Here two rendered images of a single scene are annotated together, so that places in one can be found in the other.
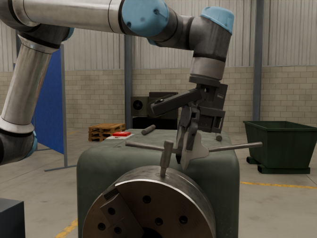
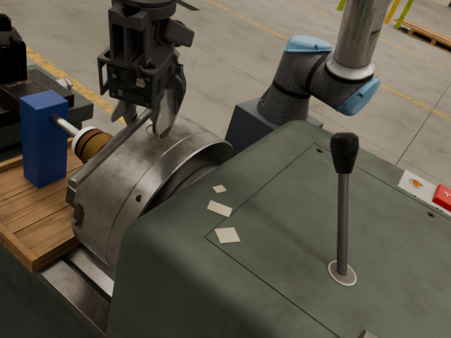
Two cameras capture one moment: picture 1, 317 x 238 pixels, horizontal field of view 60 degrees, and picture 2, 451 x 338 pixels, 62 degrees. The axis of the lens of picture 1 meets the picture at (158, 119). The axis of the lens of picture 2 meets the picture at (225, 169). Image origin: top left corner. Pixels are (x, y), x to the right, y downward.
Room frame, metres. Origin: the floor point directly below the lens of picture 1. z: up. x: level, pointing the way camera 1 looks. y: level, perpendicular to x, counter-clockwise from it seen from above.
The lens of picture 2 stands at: (0.87, -0.49, 1.58)
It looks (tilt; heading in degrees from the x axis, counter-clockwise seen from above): 35 degrees down; 102
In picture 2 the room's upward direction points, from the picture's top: 19 degrees clockwise
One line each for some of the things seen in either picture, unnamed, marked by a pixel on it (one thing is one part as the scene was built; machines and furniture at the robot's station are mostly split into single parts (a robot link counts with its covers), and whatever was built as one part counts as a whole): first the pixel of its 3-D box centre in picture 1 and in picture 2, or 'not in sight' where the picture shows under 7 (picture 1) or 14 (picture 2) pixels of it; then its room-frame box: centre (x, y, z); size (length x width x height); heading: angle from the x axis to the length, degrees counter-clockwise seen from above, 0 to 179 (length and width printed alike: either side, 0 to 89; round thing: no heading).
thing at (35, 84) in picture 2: not in sight; (13, 87); (0.08, 0.21, 1.00); 0.20 x 0.10 x 0.05; 169
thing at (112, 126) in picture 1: (108, 131); not in sight; (8.73, 1.62, 0.22); 1.25 x 0.86 x 0.44; 170
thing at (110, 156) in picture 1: (168, 188); (339, 325); (1.04, -0.04, 1.06); 0.59 x 0.48 x 0.39; 169
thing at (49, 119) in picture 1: (34, 104); not in sight; (6.80, 3.07, 1.18); 4.12 x 0.80 x 2.35; 39
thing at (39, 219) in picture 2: not in sight; (62, 190); (0.37, 0.07, 0.89); 0.36 x 0.30 x 0.04; 79
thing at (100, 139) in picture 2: not in sight; (103, 154); (0.50, 0.05, 1.08); 0.09 x 0.09 x 0.09; 79
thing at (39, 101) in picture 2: not in sight; (45, 141); (0.31, 0.09, 1.00); 0.08 x 0.06 x 0.23; 79
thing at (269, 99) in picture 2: not in sight; (286, 99); (0.75, 0.54, 1.15); 0.15 x 0.15 x 0.10
